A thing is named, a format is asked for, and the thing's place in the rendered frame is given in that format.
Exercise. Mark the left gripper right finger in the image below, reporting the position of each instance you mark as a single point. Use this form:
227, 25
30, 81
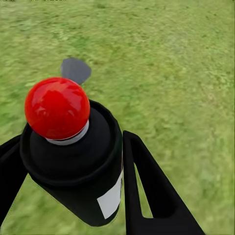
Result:
170, 215

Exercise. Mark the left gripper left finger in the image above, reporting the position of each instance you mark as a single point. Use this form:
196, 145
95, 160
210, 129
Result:
12, 174

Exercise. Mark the pesticide atomizer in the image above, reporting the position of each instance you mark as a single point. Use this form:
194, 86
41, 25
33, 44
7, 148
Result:
72, 146

